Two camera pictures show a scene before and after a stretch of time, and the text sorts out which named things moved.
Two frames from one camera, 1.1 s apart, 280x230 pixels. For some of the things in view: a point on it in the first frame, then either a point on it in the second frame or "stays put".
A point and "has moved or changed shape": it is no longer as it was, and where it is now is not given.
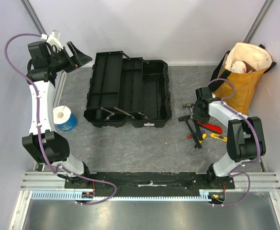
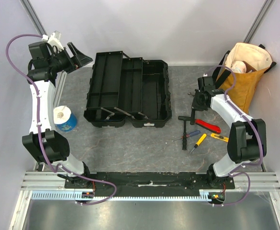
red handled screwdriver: (188, 136) has moved or changed shape
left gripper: (73, 63) stays put
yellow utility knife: (216, 136) stays put
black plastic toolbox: (122, 87) stays put
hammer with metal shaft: (189, 105) has moved or changed shape
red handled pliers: (210, 127) stays put
